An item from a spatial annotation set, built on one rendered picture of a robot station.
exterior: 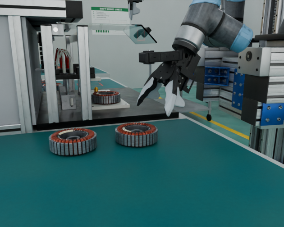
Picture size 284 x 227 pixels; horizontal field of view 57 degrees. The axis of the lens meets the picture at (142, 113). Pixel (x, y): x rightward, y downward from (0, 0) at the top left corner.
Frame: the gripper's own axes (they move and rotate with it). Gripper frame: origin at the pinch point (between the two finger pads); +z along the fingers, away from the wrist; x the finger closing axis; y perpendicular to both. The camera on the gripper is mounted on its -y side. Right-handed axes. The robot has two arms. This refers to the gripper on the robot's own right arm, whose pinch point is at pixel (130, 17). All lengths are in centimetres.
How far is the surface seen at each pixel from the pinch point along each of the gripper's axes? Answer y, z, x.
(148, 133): -9, 37, -91
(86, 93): -24, 30, -69
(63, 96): -32, 33, -54
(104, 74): -10, 41, 111
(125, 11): 63, -67, 500
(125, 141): -15, 38, -91
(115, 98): -14, 35, -53
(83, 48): -24, 16, -69
